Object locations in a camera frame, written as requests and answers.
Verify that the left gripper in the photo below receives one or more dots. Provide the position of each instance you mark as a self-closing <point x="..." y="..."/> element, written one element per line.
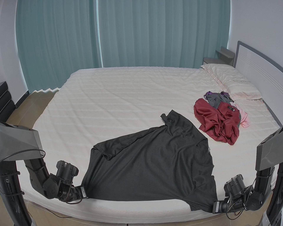
<point x="78" y="193"/>

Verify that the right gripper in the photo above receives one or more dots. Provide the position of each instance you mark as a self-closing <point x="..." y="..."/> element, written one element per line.
<point x="225" y="206"/>

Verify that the black T-shirt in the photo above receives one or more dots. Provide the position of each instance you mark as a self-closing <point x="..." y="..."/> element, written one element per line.
<point x="150" y="165"/>

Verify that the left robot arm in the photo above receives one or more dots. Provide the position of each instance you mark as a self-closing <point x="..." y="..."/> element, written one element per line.
<point x="20" y="141"/>

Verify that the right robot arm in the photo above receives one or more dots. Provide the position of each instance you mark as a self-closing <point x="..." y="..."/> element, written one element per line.
<point x="267" y="152"/>

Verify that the dark red garment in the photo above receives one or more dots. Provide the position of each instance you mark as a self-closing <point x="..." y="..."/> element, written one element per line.
<point x="210" y="119"/>

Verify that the pink garment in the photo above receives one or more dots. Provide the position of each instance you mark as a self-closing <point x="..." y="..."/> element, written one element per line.
<point x="243" y="119"/>

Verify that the grey and purple garment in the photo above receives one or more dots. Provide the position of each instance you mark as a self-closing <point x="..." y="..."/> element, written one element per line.
<point x="215" y="100"/>

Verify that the bed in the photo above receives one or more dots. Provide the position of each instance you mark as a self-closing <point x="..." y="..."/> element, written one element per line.
<point x="132" y="95"/>

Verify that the black chest of drawers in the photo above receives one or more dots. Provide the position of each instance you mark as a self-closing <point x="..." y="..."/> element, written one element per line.
<point x="5" y="101"/>

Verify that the cream pillow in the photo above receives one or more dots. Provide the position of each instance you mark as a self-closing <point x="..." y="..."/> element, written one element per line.
<point x="234" y="81"/>

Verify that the grey bedside table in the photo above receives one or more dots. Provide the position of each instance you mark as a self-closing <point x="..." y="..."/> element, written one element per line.
<point x="217" y="60"/>

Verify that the blue-green curtain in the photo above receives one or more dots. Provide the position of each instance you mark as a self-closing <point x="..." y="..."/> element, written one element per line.
<point x="59" y="44"/>
<point x="165" y="33"/>

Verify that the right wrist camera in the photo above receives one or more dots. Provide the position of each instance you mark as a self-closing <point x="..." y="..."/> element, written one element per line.
<point x="234" y="183"/>

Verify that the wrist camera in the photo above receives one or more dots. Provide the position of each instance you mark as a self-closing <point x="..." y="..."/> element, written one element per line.
<point x="66" y="171"/>
<point x="234" y="183"/>

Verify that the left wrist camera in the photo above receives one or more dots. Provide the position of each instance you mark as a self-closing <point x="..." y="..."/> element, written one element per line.
<point x="66" y="171"/>

